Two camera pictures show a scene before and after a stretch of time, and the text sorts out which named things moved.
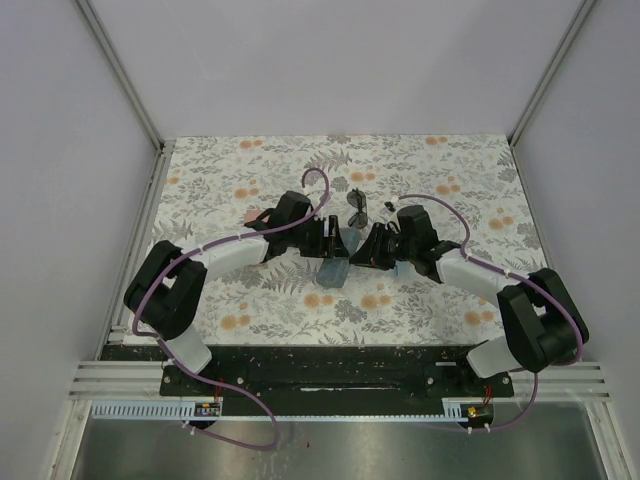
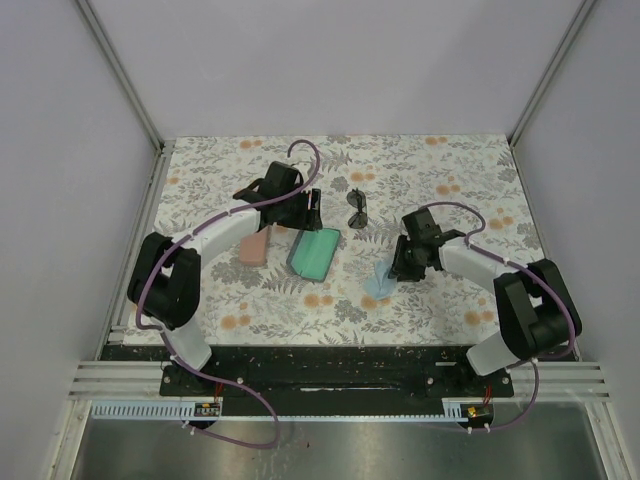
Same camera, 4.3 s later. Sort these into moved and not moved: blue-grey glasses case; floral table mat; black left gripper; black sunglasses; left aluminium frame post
Moved: blue-grey glasses case; black left gripper
Not moved: floral table mat; black sunglasses; left aluminium frame post
